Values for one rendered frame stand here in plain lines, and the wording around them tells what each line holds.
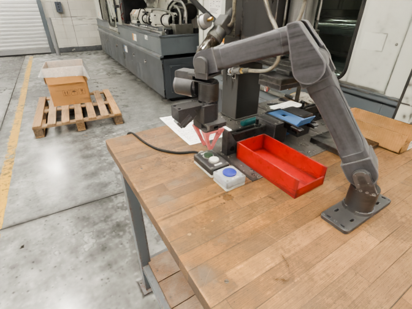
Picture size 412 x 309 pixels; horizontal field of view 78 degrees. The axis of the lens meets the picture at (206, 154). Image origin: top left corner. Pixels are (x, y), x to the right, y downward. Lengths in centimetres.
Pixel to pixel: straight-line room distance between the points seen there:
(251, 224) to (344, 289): 21
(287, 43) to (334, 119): 19
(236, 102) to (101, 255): 125
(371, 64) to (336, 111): 93
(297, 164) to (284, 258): 34
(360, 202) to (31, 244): 189
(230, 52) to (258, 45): 7
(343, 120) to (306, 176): 25
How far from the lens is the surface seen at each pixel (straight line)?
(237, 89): 110
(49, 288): 179
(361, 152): 64
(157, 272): 138
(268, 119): 95
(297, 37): 57
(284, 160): 86
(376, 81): 152
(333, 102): 61
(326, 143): 100
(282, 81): 87
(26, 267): 196
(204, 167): 77
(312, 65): 57
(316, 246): 62
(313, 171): 80
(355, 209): 72
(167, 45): 393
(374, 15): 154
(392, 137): 108
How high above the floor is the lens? 134
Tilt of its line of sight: 31 degrees down
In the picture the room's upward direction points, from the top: straight up
